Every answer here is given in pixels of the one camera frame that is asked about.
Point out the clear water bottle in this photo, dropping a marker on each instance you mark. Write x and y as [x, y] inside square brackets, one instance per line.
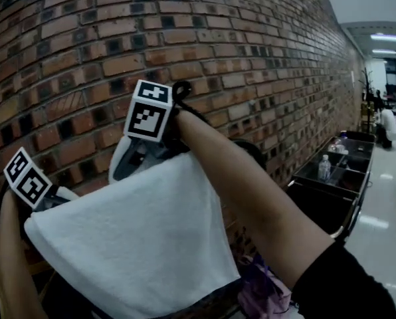
[324, 169]

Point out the person's left forearm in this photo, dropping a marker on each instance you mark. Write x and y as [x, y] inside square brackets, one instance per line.
[13, 261]

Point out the black bin cart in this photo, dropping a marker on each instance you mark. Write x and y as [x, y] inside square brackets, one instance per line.
[334, 191]

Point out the long ceiling light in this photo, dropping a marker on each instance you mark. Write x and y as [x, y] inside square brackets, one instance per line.
[390, 38]

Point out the small clear bottle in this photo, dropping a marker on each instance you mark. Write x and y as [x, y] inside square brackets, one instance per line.
[342, 145]

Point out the person's right forearm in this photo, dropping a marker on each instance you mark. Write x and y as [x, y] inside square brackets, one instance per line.
[251, 204]

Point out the purple garment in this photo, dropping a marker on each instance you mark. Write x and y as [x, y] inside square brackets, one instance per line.
[264, 294]

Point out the white cloth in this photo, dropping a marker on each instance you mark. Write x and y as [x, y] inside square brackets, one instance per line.
[135, 241]

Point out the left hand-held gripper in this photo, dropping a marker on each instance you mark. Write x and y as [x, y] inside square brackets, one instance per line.
[28, 178]

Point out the short ceiling light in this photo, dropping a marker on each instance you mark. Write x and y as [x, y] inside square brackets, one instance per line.
[384, 51]

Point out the dark coat stand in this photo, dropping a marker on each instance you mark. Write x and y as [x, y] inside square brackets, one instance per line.
[367, 95]

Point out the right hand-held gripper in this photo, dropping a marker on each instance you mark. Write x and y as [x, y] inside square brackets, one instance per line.
[146, 120]

